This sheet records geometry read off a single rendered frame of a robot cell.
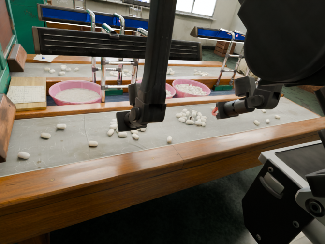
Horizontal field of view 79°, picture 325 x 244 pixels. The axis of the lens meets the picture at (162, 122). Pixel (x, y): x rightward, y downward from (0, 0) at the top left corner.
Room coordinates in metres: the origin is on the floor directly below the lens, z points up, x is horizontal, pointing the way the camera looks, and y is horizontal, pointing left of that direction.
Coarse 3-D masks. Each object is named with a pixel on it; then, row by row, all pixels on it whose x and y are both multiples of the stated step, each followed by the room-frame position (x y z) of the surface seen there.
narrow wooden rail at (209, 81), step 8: (48, 80) 0.95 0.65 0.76; (56, 80) 0.96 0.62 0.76; (64, 80) 0.99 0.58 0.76; (88, 80) 1.05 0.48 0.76; (96, 80) 1.08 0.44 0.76; (112, 80) 1.13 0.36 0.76; (128, 80) 1.18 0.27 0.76; (136, 80) 1.21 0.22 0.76; (168, 80) 1.34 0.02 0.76; (200, 80) 1.49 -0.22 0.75; (208, 80) 1.54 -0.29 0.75; (216, 80) 1.58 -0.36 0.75; (224, 80) 1.63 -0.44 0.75; (48, 88) 0.94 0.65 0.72; (72, 88) 1.00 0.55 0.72; (232, 88) 1.70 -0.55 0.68
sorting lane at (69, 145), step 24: (24, 120) 0.61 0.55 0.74; (48, 120) 0.64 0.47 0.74; (72, 120) 0.67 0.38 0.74; (96, 120) 0.71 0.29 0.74; (168, 120) 0.84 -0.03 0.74; (216, 120) 0.94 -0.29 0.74; (240, 120) 1.00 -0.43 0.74; (264, 120) 1.06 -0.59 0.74; (288, 120) 1.13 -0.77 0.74; (24, 144) 0.48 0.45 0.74; (48, 144) 0.51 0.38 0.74; (72, 144) 0.53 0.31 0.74; (120, 144) 0.58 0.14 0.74; (144, 144) 0.61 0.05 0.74; (168, 144) 0.65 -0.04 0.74; (0, 168) 0.37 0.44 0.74; (24, 168) 0.39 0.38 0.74
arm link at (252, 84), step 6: (240, 78) 0.70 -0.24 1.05; (246, 78) 0.69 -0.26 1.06; (252, 78) 0.70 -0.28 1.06; (234, 84) 0.71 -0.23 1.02; (240, 84) 0.69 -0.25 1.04; (246, 84) 0.68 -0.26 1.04; (252, 84) 0.68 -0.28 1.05; (240, 90) 0.68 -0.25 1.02; (246, 90) 0.67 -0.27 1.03; (252, 90) 0.66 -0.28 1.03; (252, 96) 0.62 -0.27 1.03; (258, 96) 0.60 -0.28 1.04; (252, 102) 0.61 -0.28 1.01; (258, 102) 0.59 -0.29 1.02
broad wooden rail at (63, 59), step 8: (32, 56) 1.25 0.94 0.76; (64, 56) 1.37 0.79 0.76; (72, 56) 1.41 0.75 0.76; (112, 64) 1.47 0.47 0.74; (128, 64) 1.54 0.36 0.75; (168, 64) 1.74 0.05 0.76; (176, 64) 1.78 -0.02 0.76; (184, 64) 1.83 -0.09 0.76; (192, 64) 1.88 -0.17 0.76; (200, 64) 1.93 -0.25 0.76; (208, 64) 1.99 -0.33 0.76; (216, 64) 2.05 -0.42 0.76
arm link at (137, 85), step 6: (132, 84) 0.54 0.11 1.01; (138, 84) 0.53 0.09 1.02; (132, 90) 0.54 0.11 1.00; (138, 90) 0.52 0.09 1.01; (132, 96) 0.52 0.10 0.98; (132, 102) 0.52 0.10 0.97; (132, 108) 0.45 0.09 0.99; (138, 108) 0.44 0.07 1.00; (132, 114) 0.45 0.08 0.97; (138, 114) 0.43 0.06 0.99; (132, 120) 0.44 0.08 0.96
